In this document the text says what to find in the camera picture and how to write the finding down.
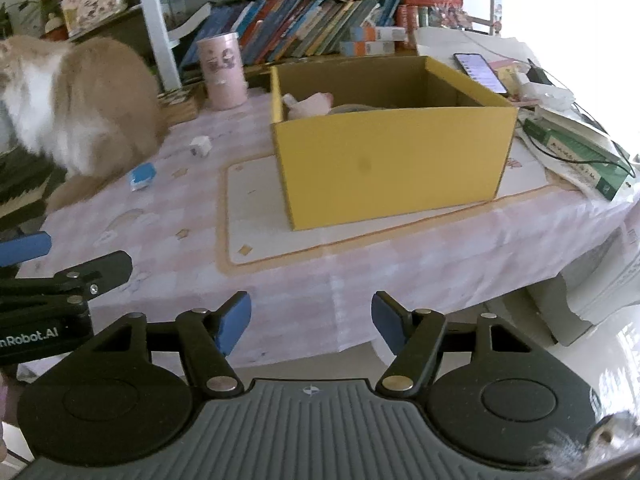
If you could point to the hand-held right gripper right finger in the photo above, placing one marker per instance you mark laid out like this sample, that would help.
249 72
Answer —
390 322

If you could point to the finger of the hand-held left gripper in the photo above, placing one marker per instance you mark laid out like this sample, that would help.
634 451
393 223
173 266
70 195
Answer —
25 250
100 267

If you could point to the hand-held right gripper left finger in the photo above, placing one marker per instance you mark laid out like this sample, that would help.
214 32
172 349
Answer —
235 322

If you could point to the yellow cardboard box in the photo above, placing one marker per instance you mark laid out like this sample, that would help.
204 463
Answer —
390 170

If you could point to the pink plush pig toy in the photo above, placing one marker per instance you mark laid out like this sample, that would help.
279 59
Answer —
312 105

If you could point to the desktop with pink checkered cloth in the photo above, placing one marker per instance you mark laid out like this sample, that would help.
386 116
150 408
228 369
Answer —
300 280

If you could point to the black piano keyboard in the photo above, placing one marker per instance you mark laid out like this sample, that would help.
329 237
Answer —
25 185

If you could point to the blue and white small packet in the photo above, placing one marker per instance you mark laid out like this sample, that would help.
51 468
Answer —
142 175

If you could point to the white usb charger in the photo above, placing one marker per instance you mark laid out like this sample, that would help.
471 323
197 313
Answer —
201 146

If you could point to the orange and white cat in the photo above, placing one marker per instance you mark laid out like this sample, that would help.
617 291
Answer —
100 100

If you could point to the wooden checkered chess box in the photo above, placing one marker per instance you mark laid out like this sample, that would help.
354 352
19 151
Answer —
182 107

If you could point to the pink cylindrical tin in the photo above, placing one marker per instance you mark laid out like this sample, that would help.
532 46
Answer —
222 80

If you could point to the small doll figure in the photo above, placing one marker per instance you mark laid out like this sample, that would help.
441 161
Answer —
54 27

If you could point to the grey fluffy sleeve cuff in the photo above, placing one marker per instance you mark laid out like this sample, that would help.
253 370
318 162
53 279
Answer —
575 452

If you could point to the white patterned blanket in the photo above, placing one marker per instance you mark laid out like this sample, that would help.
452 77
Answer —
615 280

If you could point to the thick green book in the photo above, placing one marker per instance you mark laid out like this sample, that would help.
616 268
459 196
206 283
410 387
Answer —
570 152

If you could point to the black smartphone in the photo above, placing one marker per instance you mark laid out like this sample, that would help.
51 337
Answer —
480 70

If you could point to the white book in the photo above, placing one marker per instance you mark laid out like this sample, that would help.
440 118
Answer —
575 125

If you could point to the pink notebook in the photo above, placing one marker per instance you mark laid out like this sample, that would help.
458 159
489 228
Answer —
505 65

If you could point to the stack of white papers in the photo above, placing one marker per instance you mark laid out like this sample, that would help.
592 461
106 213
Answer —
440 42

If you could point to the black power adapter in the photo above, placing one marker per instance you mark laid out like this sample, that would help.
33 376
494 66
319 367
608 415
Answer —
539 76

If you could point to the row of leaning colourful books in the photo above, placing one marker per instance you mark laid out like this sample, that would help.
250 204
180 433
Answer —
300 25

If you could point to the colourful figure set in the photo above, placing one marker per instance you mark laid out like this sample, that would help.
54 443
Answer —
450 17

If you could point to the white bookshelf frame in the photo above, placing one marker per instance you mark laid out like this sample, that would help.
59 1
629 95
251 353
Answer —
160 45

